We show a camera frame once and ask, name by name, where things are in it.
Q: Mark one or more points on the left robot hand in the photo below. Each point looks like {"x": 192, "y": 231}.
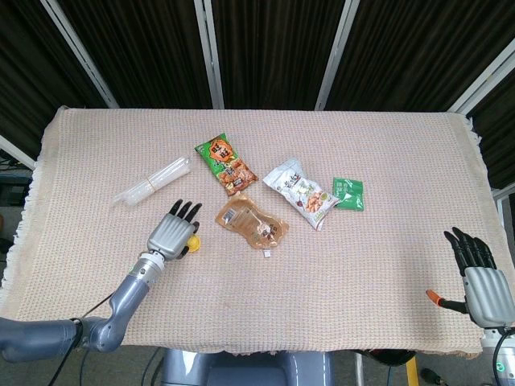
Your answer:
{"x": 169, "y": 235}

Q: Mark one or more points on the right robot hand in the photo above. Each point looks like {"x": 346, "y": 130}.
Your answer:
{"x": 487, "y": 297}

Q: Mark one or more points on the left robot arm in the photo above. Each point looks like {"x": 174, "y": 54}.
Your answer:
{"x": 120, "y": 299}

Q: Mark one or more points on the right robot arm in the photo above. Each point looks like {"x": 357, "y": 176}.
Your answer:
{"x": 493, "y": 350}

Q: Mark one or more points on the clear plastic bag roll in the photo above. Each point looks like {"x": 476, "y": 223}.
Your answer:
{"x": 161, "y": 179}

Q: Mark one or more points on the brown spout pouch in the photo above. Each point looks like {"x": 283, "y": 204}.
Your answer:
{"x": 249, "y": 223}

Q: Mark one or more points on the green rice cracker snack bag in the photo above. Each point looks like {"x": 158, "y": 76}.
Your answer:
{"x": 227, "y": 163}

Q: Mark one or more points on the white snack bag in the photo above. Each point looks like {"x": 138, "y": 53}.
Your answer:
{"x": 297, "y": 189}

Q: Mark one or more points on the grey robot torso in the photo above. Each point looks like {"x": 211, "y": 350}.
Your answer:
{"x": 241, "y": 370}

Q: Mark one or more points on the beige woven tablecloth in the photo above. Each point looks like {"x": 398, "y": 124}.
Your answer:
{"x": 322, "y": 281}

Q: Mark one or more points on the dark curtain panel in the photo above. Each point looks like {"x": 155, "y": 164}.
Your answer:
{"x": 24, "y": 72}
{"x": 499, "y": 136}
{"x": 141, "y": 52}
{"x": 410, "y": 52}
{"x": 273, "y": 52}

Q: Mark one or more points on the green sachet packet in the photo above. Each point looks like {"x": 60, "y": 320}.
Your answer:
{"x": 349, "y": 195}

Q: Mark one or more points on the white frame post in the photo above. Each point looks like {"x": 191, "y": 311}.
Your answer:
{"x": 16, "y": 150}
{"x": 210, "y": 52}
{"x": 483, "y": 80}
{"x": 80, "y": 52}
{"x": 336, "y": 52}

